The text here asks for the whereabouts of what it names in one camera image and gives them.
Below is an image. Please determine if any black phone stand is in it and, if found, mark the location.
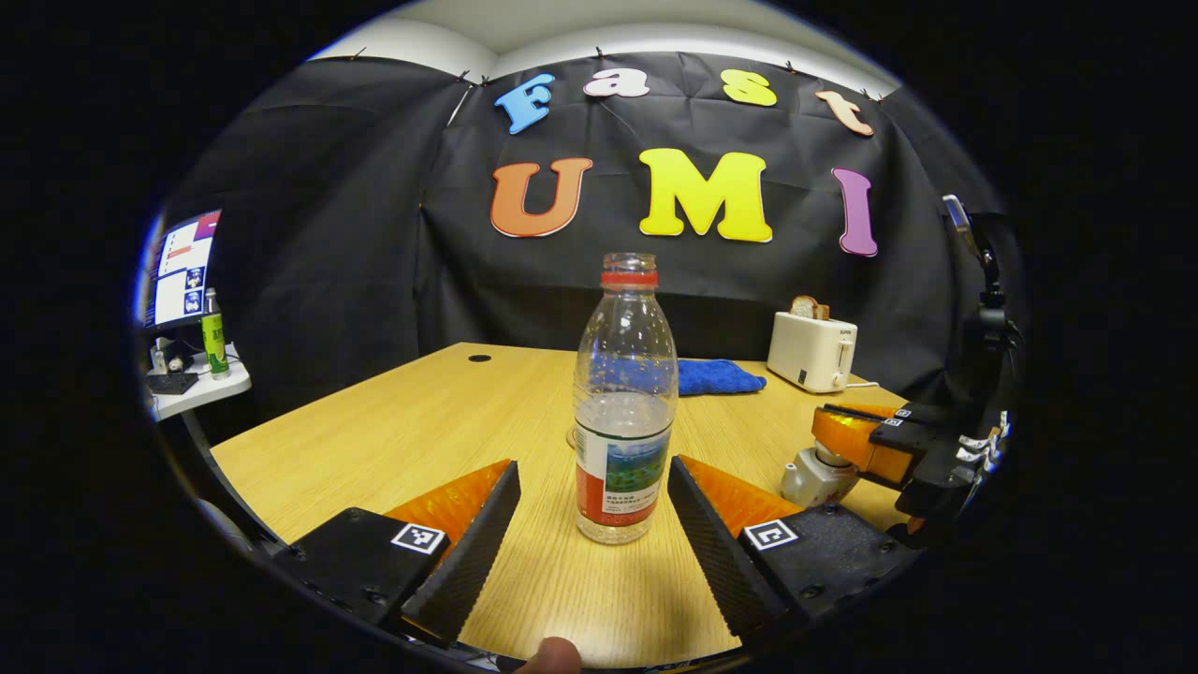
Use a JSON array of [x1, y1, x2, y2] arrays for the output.
[[941, 194, 1023, 375]]

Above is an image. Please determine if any green bottle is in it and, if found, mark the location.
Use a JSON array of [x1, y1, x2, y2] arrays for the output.
[[201, 288, 229, 379]]

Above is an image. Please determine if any clear plastic water bottle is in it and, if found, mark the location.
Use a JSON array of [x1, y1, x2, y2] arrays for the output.
[[573, 253, 679, 546]]

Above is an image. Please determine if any white toaster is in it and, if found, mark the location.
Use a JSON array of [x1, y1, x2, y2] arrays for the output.
[[767, 312, 859, 394]]

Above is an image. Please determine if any white side table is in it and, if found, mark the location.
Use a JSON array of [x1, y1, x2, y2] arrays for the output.
[[148, 346, 253, 422]]

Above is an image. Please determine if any blue towel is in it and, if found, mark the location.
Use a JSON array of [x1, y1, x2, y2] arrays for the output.
[[676, 359, 768, 397]]

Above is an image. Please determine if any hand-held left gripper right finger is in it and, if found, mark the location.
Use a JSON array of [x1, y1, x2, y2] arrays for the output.
[[665, 454, 918, 647]]

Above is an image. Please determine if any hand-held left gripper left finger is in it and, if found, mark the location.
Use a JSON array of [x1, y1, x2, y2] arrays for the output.
[[271, 460, 522, 650]]

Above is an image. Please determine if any computer monitor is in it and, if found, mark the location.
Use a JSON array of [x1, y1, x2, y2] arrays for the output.
[[142, 210, 223, 330]]

